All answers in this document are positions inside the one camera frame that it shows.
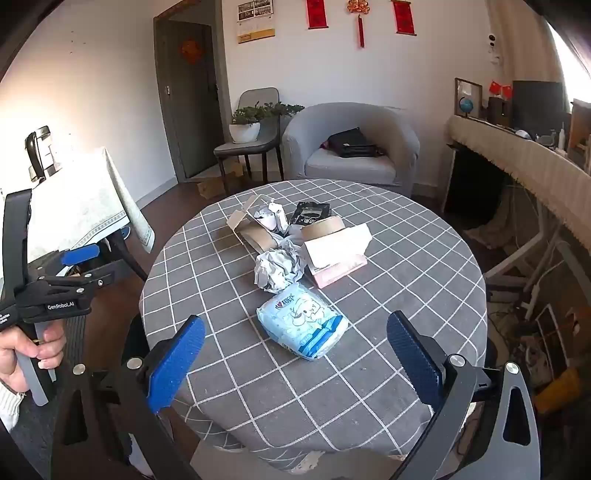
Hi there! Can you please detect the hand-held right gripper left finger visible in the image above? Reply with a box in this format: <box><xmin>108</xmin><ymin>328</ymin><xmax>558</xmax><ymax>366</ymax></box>
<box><xmin>52</xmin><ymin>315</ymin><xmax>206</xmax><ymax>480</ymax></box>

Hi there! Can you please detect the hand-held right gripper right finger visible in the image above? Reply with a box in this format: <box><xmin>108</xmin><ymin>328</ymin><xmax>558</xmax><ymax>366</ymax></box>
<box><xmin>386</xmin><ymin>310</ymin><xmax>542</xmax><ymax>480</ymax></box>

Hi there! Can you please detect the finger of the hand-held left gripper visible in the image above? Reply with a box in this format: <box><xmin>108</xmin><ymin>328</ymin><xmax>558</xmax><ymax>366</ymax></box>
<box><xmin>39</xmin><ymin>271</ymin><xmax>116</xmax><ymax>296</ymax></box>
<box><xmin>28</xmin><ymin>244</ymin><xmax>101</xmax><ymax>278</ymax></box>

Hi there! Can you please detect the black waste bin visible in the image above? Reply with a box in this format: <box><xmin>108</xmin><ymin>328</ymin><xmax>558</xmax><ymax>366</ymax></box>
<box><xmin>124</xmin><ymin>314</ymin><xmax>158</xmax><ymax>365</ymax></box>

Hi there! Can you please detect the blue tissue packet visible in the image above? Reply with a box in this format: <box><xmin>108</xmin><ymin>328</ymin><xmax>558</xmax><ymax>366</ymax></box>
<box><xmin>256</xmin><ymin>282</ymin><xmax>349</xmax><ymax>361</ymax></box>

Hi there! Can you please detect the white paper ball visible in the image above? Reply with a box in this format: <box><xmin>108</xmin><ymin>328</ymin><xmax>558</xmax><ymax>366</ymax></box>
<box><xmin>253</xmin><ymin>240</ymin><xmax>306</xmax><ymax>294</ymax></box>

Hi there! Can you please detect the white pink cardboard box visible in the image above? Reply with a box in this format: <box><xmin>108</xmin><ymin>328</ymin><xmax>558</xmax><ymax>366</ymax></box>
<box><xmin>302</xmin><ymin>223</ymin><xmax>374</xmax><ymax>289</ymax></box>

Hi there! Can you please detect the torn brown cardboard box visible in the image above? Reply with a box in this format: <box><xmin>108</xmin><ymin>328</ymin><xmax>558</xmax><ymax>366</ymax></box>
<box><xmin>226</xmin><ymin>194</ymin><xmax>289</xmax><ymax>254</ymax></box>

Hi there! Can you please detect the brown tape roll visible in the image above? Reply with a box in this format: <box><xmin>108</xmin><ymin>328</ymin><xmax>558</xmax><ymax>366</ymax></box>
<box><xmin>300</xmin><ymin>215</ymin><xmax>346</xmax><ymax>241</ymax></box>

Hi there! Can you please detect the white paper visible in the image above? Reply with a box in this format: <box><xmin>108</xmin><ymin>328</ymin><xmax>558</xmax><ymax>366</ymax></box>
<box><xmin>252</xmin><ymin>199</ymin><xmax>289</xmax><ymax>234</ymax></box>

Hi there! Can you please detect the black packet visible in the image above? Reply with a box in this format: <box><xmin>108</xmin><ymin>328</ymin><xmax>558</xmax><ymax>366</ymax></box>
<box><xmin>288</xmin><ymin>201</ymin><xmax>332</xmax><ymax>228</ymax></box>

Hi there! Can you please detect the person's left forearm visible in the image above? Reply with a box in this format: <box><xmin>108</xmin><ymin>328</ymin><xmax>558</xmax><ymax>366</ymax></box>
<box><xmin>0</xmin><ymin>381</ymin><xmax>24</xmax><ymax>428</ymax></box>

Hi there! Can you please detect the person's left hand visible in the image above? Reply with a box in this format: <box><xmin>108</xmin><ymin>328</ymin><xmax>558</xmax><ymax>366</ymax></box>
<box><xmin>0</xmin><ymin>323</ymin><xmax>66</xmax><ymax>393</ymax></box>

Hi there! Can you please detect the dark table leg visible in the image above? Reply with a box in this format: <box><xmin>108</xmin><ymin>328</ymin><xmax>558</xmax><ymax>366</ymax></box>
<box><xmin>108</xmin><ymin>228</ymin><xmax>148</xmax><ymax>282</ymax></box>

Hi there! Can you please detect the dark ribbed floor mat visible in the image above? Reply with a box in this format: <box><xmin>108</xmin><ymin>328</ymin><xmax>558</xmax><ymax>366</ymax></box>
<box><xmin>64</xmin><ymin>314</ymin><xmax>89</xmax><ymax>370</ymax></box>

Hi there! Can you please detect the table with white cloth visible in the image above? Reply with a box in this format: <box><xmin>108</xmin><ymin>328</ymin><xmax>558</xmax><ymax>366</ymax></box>
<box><xmin>0</xmin><ymin>147</ymin><xmax>157</xmax><ymax>266</ymax></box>

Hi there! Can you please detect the grey checked tablecloth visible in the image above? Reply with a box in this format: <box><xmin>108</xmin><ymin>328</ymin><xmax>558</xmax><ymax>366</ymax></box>
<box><xmin>139</xmin><ymin>179</ymin><xmax>489</xmax><ymax>467</ymax></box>

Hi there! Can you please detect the person's grey trouser leg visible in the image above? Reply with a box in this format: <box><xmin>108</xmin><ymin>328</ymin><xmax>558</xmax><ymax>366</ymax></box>
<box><xmin>8</xmin><ymin>383</ymin><xmax>63</xmax><ymax>480</ymax></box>

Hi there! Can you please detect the brown cardboard floor box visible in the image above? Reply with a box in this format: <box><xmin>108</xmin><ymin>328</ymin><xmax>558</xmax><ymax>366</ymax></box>
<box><xmin>198</xmin><ymin>161</ymin><xmax>245</xmax><ymax>199</ymax></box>

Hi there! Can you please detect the yellow packet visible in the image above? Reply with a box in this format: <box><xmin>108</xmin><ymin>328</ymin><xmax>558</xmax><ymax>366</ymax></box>
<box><xmin>536</xmin><ymin>369</ymin><xmax>581</xmax><ymax>414</ymax></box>

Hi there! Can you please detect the grey door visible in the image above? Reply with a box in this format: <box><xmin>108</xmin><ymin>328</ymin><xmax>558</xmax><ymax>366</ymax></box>
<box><xmin>154</xmin><ymin>21</ymin><xmax>221</xmax><ymax>183</ymax></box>

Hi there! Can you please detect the potted green plant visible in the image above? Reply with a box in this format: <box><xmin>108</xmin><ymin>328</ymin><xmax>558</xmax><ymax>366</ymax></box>
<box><xmin>229</xmin><ymin>102</ymin><xmax>305</xmax><ymax>144</ymax></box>

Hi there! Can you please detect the black bag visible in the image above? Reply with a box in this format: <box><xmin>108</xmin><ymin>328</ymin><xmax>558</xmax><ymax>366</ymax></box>
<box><xmin>327</xmin><ymin>127</ymin><xmax>385</xmax><ymax>158</ymax></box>

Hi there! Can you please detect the beige fringed cloth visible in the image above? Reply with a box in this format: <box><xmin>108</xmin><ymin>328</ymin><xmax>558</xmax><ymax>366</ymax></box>
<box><xmin>445</xmin><ymin>114</ymin><xmax>591</xmax><ymax>252</ymax></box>

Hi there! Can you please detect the grey dining chair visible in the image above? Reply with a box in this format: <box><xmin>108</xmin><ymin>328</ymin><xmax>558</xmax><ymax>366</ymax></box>
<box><xmin>213</xmin><ymin>88</ymin><xmax>283</xmax><ymax>195</ymax></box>

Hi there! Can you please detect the grey armchair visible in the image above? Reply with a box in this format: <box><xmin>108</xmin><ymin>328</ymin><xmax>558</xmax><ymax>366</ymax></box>
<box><xmin>281</xmin><ymin>102</ymin><xmax>421</xmax><ymax>199</ymax></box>

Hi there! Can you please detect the brown speaker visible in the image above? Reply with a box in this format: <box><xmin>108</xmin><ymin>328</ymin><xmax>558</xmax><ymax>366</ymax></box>
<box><xmin>488</xmin><ymin>97</ymin><xmax>512</xmax><ymax>124</ymax></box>

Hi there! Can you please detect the black monitor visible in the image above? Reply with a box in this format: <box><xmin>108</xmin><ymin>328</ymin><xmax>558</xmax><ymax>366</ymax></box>
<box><xmin>512</xmin><ymin>80</ymin><xmax>566</xmax><ymax>139</ymax></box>

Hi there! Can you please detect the red knot ornament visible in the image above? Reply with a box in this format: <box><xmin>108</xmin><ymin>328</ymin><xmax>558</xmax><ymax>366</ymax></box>
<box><xmin>347</xmin><ymin>0</ymin><xmax>372</xmax><ymax>49</ymax></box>

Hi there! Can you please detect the white desk frame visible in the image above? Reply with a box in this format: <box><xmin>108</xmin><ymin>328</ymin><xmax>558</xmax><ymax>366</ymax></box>
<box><xmin>485</xmin><ymin>222</ymin><xmax>591</xmax><ymax>315</ymax></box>

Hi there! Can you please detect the wooden picture frame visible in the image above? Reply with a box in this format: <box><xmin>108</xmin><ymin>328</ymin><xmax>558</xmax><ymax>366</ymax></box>
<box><xmin>454</xmin><ymin>78</ymin><xmax>483</xmax><ymax>118</ymax></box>

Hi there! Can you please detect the wall calendar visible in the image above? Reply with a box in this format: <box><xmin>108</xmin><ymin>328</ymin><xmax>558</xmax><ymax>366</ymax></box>
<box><xmin>237</xmin><ymin>0</ymin><xmax>276</xmax><ymax>44</ymax></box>

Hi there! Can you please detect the red wall scroll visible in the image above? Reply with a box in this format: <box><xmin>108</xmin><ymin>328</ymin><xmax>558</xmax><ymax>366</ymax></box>
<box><xmin>305</xmin><ymin>0</ymin><xmax>329</xmax><ymax>30</ymax></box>
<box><xmin>391</xmin><ymin>0</ymin><xmax>417</xmax><ymax>36</ymax></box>

